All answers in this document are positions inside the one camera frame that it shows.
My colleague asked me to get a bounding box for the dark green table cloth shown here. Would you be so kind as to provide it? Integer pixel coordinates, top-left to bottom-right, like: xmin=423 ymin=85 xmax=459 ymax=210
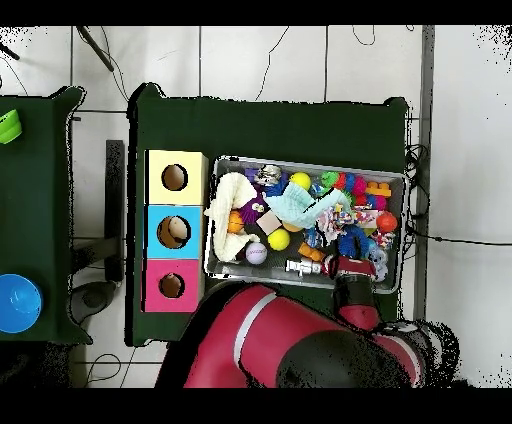
xmin=125 ymin=82 xmax=410 ymax=348

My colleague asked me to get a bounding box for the wooden box with three holes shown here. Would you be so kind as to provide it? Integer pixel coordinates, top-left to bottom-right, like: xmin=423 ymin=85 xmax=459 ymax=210
xmin=140 ymin=149 xmax=210 ymax=314

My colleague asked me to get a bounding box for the red orange ball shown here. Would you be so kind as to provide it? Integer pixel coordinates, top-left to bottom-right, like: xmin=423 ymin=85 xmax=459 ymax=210
xmin=375 ymin=210 xmax=399 ymax=234

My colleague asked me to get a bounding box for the black upright panel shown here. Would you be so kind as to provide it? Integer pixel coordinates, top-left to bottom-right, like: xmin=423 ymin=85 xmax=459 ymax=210
xmin=104 ymin=139 xmax=126 ymax=283

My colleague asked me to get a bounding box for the green covered side table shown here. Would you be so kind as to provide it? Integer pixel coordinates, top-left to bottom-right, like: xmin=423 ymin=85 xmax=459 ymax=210
xmin=0 ymin=86 xmax=93 ymax=346

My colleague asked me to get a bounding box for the blue spiky eyed toy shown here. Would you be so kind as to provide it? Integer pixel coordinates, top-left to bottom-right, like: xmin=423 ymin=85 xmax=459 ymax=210
xmin=337 ymin=224 xmax=371 ymax=259

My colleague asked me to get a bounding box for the green cup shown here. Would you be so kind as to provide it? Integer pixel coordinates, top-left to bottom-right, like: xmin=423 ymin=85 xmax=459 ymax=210
xmin=0 ymin=108 xmax=24 ymax=145

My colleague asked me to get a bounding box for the clear mesh bin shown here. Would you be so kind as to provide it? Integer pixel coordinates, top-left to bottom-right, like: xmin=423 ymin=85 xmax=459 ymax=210
xmin=203 ymin=155 xmax=408 ymax=296

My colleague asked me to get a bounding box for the cream knit cloth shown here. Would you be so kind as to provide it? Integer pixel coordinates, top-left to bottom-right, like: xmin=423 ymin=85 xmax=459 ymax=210
xmin=203 ymin=171 xmax=261 ymax=263

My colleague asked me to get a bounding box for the rainbow spiky caterpillar toy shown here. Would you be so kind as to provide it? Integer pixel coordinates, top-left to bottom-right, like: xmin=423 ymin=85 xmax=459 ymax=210
xmin=321 ymin=170 xmax=388 ymax=211

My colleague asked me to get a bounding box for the yellow ball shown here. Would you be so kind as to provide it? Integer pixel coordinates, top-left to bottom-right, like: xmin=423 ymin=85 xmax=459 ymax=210
xmin=289 ymin=171 xmax=312 ymax=192
xmin=266 ymin=227 xmax=292 ymax=252

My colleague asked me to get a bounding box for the black tripod leg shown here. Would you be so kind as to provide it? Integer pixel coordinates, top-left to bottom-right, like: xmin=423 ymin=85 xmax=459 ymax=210
xmin=75 ymin=25 xmax=116 ymax=73
xmin=0 ymin=41 xmax=21 ymax=62

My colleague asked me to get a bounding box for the black cable bundle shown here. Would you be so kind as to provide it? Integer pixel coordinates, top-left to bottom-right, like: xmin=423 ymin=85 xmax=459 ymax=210
xmin=403 ymin=142 xmax=431 ymax=219

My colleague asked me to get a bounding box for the grey round base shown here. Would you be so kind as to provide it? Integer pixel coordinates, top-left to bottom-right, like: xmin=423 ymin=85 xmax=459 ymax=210
xmin=69 ymin=279 xmax=118 ymax=325

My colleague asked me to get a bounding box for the light blue knit cloth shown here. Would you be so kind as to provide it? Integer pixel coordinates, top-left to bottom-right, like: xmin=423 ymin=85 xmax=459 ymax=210
xmin=263 ymin=184 xmax=353 ymax=230

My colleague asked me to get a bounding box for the blue bowl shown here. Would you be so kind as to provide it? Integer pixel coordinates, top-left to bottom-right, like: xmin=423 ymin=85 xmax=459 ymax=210
xmin=0 ymin=273 xmax=44 ymax=334

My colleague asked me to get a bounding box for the white printed ball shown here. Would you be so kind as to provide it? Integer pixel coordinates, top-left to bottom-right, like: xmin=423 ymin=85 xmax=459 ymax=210
xmin=244 ymin=241 xmax=268 ymax=266

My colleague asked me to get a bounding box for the orange toy basketball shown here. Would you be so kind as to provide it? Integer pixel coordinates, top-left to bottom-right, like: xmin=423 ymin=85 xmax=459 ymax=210
xmin=226 ymin=210 xmax=246 ymax=235

